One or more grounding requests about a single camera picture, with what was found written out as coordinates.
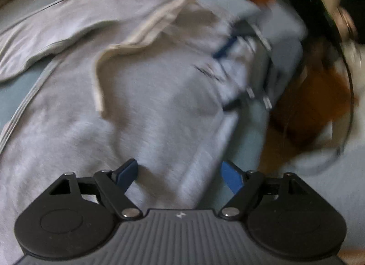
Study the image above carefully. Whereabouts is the blue floral bedsheet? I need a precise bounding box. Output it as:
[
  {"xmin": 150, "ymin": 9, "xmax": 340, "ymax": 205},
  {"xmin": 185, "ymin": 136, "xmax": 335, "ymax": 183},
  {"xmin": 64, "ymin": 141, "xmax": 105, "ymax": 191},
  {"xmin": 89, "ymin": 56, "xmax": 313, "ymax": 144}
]
[{"xmin": 0, "ymin": 0, "xmax": 365, "ymax": 265}]

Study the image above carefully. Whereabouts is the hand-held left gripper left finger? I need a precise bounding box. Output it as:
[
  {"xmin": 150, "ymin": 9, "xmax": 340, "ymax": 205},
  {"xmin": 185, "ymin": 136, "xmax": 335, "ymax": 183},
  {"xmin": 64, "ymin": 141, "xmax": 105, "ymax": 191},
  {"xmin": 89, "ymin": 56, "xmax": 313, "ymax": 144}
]
[{"xmin": 48, "ymin": 158, "xmax": 143, "ymax": 220}]

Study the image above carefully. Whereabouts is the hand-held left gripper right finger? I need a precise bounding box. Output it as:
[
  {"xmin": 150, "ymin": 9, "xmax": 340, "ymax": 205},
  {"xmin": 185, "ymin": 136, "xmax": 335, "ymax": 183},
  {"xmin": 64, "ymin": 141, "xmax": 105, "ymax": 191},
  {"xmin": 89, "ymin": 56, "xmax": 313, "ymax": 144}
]
[{"xmin": 218, "ymin": 160, "xmax": 310, "ymax": 221}]

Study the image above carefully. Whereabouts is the grey drawstring hoodie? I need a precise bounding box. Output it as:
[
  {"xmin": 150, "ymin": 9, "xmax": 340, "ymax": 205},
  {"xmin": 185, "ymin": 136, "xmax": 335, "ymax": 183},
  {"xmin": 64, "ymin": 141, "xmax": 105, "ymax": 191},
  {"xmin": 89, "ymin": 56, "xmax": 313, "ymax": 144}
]
[{"xmin": 0, "ymin": 0, "xmax": 286, "ymax": 226}]

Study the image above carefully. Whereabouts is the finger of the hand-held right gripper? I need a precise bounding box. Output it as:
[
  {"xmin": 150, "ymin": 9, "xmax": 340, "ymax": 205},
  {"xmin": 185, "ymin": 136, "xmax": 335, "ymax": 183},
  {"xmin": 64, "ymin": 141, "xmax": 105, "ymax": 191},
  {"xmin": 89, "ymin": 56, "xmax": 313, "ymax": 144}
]
[
  {"xmin": 212, "ymin": 20, "xmax": 257, "ymax": 60},
  {"xmin": 222, "ymin": 81, "xmax": 273, "ymax": 112}
]

